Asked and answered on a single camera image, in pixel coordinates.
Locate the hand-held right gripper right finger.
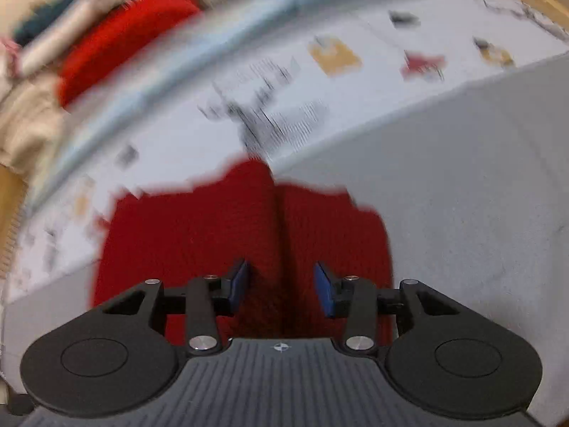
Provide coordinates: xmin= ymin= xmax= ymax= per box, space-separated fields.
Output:
xmin=313 ymin=262 xmax=466 ymax=357

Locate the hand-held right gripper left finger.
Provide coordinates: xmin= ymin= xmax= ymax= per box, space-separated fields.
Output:
xmin=101 ymin=259 xmax=250 ymax=356

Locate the red knitted sweater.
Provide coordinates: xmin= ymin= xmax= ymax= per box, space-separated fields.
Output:
xmin=90 ymin=159 xmax=395 ymax=348

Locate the grey textured bed cover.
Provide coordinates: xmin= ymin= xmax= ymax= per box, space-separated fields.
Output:
xmin=0 ymin=51 xmax=569 ymax=414

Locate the white printed bedsheet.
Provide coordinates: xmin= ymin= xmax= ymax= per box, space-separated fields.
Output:
xmin=4 ymin=0 xmax=569 ymax=303

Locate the light blue blanket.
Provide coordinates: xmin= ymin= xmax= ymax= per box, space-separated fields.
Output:
xmin=27 ymin=0 xmax=458 ymax=205

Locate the beige cloth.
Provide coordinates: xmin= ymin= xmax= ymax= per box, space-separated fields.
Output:
xmin=0 ymin=73 xmax=67 ymax=176

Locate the folded red knit garment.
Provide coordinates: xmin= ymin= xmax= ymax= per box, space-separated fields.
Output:
xmin=59 ymin=0 xmax=203 ymax=110

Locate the teal cloth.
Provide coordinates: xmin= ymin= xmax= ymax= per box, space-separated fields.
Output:
xmin=12 ymin=0 xmax=96 ymax=47

